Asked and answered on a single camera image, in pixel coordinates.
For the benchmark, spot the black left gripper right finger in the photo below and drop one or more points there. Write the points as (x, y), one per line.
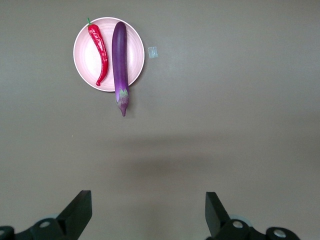
(220, 225)

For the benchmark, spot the pink plate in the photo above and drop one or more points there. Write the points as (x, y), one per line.
(87, 65)

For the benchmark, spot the small clear tape piece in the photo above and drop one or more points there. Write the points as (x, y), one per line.
(152, 52)

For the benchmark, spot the red chili pepper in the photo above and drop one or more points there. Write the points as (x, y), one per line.
(101, 47)

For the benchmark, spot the brown table cover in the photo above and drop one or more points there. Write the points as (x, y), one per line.
(225, 100)

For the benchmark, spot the long purple eggplant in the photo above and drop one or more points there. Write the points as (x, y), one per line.
(120, 62)

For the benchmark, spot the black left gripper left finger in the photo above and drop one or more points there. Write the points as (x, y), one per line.
(75, 220)

